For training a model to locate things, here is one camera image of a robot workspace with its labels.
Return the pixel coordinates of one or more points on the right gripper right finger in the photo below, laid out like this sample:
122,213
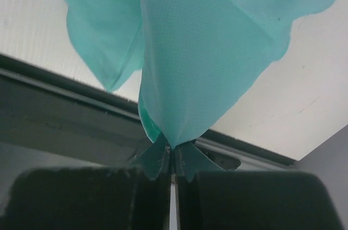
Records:
209,197

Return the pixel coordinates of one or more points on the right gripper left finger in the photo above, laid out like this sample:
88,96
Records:
136,196

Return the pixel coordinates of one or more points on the teal t shirt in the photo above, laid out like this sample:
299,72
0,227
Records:
197,57

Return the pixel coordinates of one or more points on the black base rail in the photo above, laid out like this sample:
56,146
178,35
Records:
48,112

